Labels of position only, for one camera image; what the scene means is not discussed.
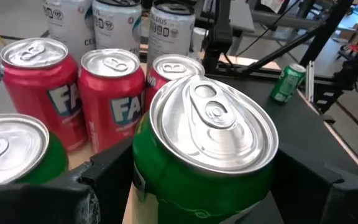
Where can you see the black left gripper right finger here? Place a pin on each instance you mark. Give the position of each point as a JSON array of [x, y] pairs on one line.
[[315, 199]]

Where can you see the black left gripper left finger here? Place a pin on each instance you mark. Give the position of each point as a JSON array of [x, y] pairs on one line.
[[104, 193]]

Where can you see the red Fanta can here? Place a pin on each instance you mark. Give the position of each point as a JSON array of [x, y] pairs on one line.
[[172, 67], [39, 87], [110, 93]]

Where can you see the green Sprite can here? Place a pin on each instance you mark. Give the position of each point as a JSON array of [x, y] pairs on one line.
[[210, 130], [287, 82], [11, 149]]

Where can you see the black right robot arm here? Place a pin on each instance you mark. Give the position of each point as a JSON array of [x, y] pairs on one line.
[[217, 37]]

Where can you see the wooden side board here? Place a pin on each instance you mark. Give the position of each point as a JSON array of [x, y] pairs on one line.
[[253, 62]]

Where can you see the black aluminium table frame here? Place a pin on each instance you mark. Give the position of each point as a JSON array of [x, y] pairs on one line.
[[278, 53]]

